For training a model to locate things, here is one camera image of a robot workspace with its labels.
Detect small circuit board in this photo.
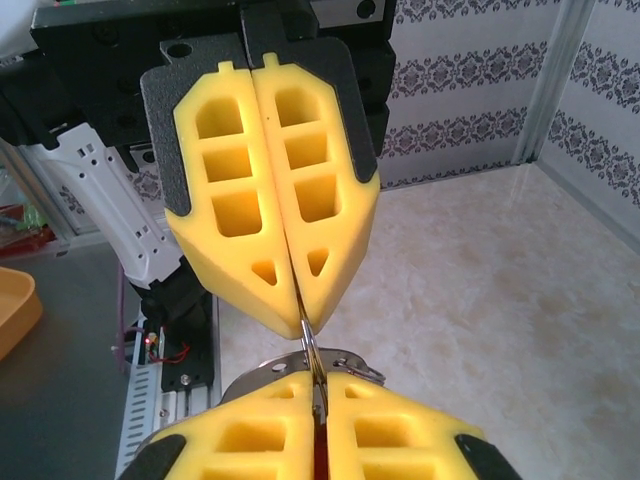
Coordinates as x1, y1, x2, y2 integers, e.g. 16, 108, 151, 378
143, 327, 162, 362

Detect red key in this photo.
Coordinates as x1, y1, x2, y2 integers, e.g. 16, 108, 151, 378
310, 372, 330, 480

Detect metal scissors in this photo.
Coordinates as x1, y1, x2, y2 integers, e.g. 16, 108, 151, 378
225, 344, 369, 397

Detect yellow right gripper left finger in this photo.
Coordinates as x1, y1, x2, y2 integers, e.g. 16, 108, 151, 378
115, 370, 317, 480

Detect red container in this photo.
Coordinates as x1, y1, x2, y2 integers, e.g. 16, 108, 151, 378
0, 227, 59, 259

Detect aluminium frame post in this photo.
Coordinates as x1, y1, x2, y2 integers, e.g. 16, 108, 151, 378
513, 0, 599, 164

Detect orange plastic tray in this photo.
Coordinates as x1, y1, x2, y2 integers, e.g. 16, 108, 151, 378
0, 266, 44, 362

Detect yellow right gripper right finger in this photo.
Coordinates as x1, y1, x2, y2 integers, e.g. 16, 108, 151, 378
323, 372, 524, 480

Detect thin red wire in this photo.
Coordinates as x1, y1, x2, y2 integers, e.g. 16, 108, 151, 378
148, 342, 192, 366

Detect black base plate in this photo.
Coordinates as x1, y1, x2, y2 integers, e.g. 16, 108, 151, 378
159, 339, 221, 397

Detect slotted grey cable duct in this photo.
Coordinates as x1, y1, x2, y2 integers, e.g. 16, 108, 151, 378
115, 363, 164, 477

